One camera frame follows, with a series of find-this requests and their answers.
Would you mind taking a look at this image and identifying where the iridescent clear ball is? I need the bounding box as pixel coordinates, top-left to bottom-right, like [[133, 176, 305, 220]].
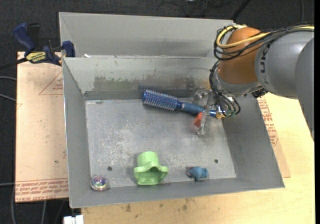
[[89, 174, 111, 191]]

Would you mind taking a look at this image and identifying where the small blue toy animal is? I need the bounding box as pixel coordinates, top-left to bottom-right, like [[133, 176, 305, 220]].
[[186, 166, 210, 182]]

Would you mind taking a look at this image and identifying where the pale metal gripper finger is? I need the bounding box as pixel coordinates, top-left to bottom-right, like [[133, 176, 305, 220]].
[[192, 87, 213, 110], [196, 111, 210, 136]]

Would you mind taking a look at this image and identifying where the brown cardboard board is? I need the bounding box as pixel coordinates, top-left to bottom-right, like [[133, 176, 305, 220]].
[[14, 51, 292, 204]]

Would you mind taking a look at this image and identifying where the grey metal bin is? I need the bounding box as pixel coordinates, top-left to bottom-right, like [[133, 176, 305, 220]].
[[58, 12, 286, 209]]

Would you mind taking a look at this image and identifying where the small orange-red block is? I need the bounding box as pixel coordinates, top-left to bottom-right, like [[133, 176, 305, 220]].
[[193, 112, 205, 128]]

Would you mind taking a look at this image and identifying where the light green plastic cup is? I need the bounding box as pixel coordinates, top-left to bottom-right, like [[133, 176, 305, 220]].
[[133, 151, 169, 186]]

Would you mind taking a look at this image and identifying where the blue round hairbrush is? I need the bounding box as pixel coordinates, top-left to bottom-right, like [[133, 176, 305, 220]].
[[141, 89, 219, 118]]

